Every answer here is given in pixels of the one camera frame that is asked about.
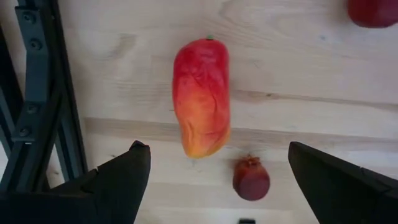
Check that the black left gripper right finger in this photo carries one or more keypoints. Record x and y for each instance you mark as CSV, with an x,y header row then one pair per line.
x,y
339,189

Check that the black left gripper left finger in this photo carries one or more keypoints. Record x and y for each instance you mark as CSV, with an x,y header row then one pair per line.
x,y
124,186

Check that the dark red fruit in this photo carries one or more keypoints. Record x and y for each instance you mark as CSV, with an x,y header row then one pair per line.
x,y
373,12
251,182

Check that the red yellow mango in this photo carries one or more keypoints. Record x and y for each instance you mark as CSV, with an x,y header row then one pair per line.
x,y
202,99

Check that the black table edge bracket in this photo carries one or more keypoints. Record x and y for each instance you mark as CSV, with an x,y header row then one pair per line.
x,y
247,221

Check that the black aluminium frame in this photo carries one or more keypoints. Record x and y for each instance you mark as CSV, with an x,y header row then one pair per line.
x,y
37,77

